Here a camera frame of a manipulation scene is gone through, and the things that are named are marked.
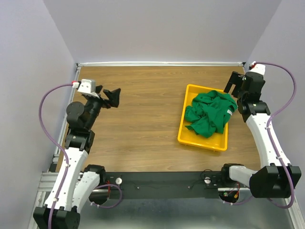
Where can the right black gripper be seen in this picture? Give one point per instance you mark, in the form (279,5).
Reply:
(234,79)

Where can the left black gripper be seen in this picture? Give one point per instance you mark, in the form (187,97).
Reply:
(113,96)

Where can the green t shirt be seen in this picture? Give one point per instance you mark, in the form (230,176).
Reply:
(209,113)

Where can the yellow plastic tray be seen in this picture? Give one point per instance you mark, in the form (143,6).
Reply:
(217,142)

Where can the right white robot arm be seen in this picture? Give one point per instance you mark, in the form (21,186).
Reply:
(277,176)

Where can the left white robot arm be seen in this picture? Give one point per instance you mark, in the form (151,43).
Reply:
(73,186)

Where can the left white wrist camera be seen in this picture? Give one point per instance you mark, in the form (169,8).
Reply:
(87,86)

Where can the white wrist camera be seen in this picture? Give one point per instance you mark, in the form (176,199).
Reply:
(87,86)
(257,68)

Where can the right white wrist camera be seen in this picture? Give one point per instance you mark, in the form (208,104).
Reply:
(257,68)

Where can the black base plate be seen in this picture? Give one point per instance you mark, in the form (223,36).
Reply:
(168,185)

